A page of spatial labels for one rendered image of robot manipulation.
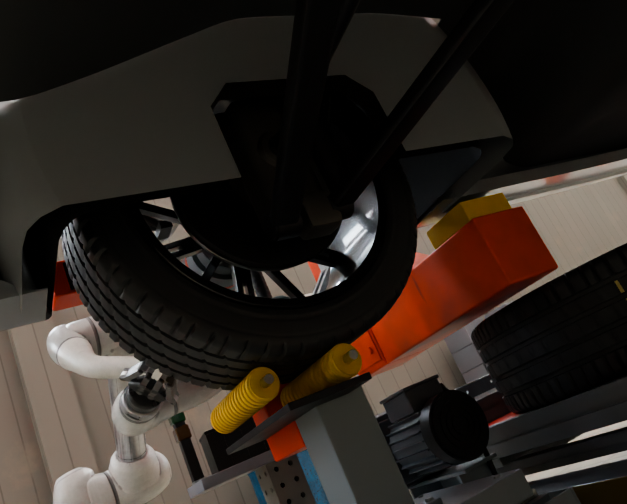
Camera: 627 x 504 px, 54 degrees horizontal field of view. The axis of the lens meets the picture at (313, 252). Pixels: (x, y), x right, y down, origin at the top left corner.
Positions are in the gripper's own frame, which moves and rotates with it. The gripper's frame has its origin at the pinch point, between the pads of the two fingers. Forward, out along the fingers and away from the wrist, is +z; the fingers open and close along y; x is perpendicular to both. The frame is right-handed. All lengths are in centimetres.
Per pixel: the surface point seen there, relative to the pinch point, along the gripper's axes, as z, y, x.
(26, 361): -355, 81, 90
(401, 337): -14, -51, 40
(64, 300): 0.8, 21.5, 3.3
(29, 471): -365, 40, 27
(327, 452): 18.5, -30.4, -7.5
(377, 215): 27, -23, 36
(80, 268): 16.0, 19.7, 3.5
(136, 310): 23.5, 7.8, -2.1
